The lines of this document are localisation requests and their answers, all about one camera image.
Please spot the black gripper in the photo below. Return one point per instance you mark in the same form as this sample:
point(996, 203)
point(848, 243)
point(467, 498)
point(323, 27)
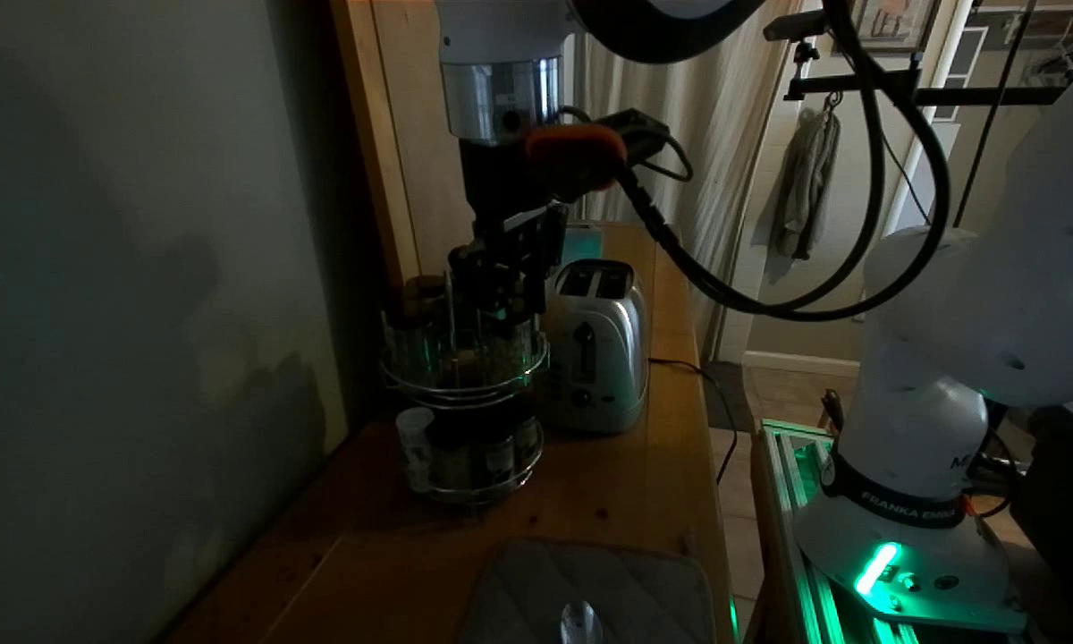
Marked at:
point(506, 198)

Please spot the spice jar with dark lid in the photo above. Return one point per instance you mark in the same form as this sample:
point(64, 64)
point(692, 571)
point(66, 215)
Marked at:
point(491, 324)

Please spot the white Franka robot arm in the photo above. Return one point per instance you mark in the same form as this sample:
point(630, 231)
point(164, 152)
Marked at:
point(978, 324)

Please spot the blue tissue box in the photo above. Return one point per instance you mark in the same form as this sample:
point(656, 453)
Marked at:
point(584, 243)

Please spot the silver two-slot toaster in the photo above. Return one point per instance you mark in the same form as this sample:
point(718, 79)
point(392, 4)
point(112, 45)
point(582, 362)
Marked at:
point(596, 359)

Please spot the grey quilted pot holder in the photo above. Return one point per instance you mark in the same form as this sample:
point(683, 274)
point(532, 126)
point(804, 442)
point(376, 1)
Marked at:
point(596, 578)

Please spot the grey hanging towel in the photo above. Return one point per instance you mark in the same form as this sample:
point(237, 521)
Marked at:
point(808, 178)

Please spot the black horizontal stand bar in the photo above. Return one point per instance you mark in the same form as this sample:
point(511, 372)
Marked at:
point(871, 83)

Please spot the black wrist camera orange band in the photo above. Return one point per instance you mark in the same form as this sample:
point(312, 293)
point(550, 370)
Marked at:
point(584, 146)

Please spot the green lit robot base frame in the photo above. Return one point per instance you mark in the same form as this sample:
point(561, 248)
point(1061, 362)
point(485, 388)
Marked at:
point(801, 478)

